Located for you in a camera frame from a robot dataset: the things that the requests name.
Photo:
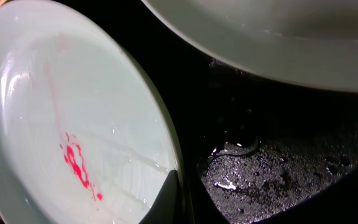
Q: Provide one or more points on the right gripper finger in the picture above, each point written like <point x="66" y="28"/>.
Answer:
<point x="167" y="207"/>

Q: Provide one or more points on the light blue plate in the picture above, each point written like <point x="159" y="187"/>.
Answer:
<point x="311" y="43"/>
<point x="85" y="136"/>

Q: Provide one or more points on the round black tray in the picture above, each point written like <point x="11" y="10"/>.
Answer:
<point x="254" y="150"/>

